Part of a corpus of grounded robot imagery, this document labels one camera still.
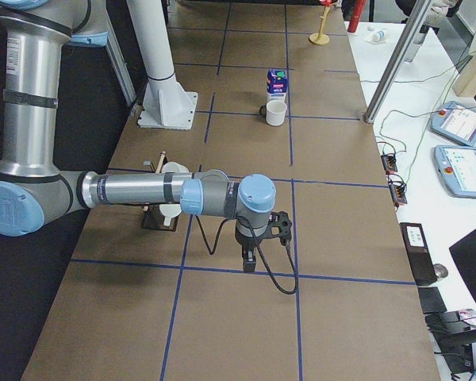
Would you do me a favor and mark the white ribbed home mug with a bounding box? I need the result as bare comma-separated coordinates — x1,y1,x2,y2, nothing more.
159,204,182,227
161,161,190,173

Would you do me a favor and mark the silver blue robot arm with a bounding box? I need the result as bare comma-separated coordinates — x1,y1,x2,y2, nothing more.
0,1,281,272

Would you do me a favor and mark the upper teach pendant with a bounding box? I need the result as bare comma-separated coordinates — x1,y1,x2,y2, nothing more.
429,101,476,147

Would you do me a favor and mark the white ribbed HOME mug right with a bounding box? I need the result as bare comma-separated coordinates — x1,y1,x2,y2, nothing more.
159,204,182,227

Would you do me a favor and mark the orange connector block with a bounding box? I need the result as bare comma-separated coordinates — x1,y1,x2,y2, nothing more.
388,179,407,207
381,152,397,174

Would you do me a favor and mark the white ribbed HOME mug left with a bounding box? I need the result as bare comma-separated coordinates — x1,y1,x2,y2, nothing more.
161,161,190,173

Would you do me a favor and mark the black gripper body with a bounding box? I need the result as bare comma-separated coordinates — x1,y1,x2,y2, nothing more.
235,224,267,249

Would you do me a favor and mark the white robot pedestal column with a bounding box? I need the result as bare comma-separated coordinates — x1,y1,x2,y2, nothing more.
127,0,198,130

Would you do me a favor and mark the lower orange connector block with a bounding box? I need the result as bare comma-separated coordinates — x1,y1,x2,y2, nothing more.
388,179,407,207

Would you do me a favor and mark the blue white milk carton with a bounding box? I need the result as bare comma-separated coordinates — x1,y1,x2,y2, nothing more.
266,68,289,103

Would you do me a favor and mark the white smiley mug black handle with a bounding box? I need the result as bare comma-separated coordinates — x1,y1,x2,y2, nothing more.
259,99,287,126

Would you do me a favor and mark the wooden stand with round base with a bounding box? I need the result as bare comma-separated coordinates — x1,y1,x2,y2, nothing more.
309,0,334,46

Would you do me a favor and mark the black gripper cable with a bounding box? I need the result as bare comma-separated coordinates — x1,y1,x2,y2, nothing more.
195,214,300,295

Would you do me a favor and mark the aluminium frame post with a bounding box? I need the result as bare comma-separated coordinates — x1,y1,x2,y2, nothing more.
363,0,432,124

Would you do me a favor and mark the lower teach pendant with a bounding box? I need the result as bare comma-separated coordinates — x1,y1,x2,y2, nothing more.
433,145,476,198

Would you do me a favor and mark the white plastic bottle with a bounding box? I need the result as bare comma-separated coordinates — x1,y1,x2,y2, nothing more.
367,29,390,44

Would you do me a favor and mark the black wire mug rack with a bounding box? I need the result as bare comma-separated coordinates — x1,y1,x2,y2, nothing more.
141,151,179,232

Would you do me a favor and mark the red cylinder bottle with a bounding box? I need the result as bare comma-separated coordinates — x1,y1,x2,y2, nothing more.
347,0,367,33

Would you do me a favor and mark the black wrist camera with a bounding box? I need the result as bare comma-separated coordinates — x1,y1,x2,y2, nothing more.
264,211,292,246

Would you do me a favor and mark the upper orange connector block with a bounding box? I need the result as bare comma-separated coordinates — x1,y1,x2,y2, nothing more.
381,152,397,174

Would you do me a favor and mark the teach pendant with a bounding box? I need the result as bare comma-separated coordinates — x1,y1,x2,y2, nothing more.
429,101,476,147
433,145,476,198

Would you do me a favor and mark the black box with label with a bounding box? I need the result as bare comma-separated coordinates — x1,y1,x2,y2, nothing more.
399,222,437,287

